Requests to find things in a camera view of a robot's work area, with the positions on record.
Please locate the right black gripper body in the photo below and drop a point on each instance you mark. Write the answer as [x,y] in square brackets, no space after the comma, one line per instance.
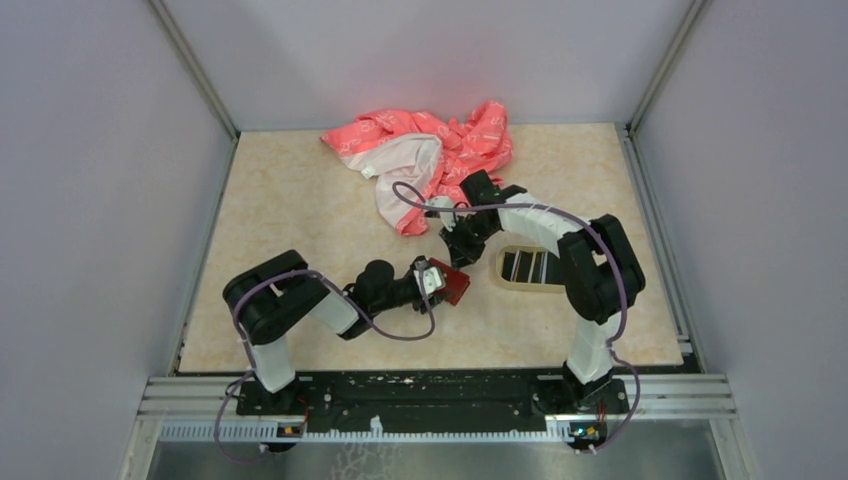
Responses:
[475,224]

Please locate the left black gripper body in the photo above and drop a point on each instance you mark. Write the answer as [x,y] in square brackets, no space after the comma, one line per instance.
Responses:
[418,304]

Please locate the red card holder wallet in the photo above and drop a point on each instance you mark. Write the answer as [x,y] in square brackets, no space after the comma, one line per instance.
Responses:
[456,283]

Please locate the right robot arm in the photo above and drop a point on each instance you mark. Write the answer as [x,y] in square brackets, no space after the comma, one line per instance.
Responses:
[600,272]

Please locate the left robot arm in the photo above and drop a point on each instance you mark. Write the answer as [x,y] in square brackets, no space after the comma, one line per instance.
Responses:
[267,301]

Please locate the beige oval card tray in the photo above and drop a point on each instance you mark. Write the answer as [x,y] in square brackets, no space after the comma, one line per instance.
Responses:
[528,269]

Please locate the pink and white cloth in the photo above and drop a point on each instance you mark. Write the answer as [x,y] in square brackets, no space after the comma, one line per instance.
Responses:
[418,148]

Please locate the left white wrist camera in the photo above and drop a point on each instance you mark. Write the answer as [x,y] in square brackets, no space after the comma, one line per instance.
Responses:
[429,279]

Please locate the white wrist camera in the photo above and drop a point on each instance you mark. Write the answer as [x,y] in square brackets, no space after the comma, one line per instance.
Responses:
[429,279]
[443,208]

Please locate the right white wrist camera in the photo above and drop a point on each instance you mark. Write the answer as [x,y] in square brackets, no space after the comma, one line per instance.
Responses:
[443,208]

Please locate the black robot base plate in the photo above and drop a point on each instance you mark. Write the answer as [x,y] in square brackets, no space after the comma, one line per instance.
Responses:
[432,401]

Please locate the aluminium front frame rail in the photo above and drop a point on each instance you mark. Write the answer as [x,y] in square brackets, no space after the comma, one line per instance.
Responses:
[204,408]

